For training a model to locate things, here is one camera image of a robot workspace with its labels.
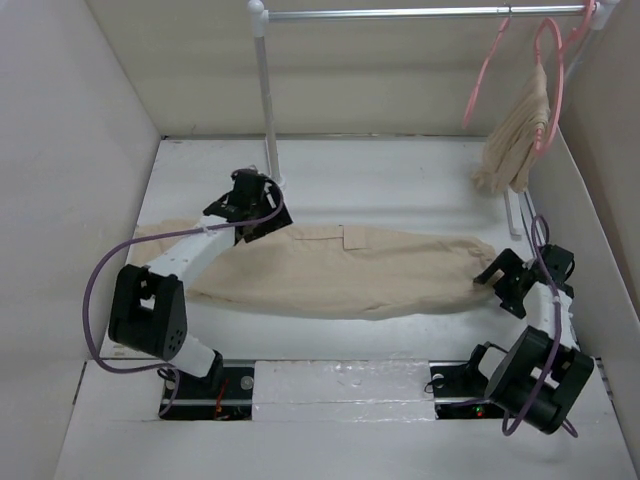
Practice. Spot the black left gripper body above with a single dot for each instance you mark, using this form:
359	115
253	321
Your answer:
268	226

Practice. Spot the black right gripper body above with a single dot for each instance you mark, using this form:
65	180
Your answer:
506	288

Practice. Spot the beige cargo trousers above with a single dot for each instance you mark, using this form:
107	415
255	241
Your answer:
347	272

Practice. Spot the pink plastic hanger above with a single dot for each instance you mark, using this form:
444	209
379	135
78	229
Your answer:
485	75

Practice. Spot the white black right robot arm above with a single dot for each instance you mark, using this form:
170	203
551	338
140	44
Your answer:
544	372

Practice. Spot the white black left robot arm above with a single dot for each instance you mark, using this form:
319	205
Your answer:
149	313

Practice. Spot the beige trousers hung on hanger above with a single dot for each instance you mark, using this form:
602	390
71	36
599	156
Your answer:
508	154

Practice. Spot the silver clothes rack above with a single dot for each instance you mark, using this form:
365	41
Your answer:
403	70

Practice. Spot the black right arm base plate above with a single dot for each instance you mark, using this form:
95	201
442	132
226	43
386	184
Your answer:
458	392

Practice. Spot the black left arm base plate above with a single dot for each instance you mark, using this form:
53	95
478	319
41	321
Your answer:
232	400

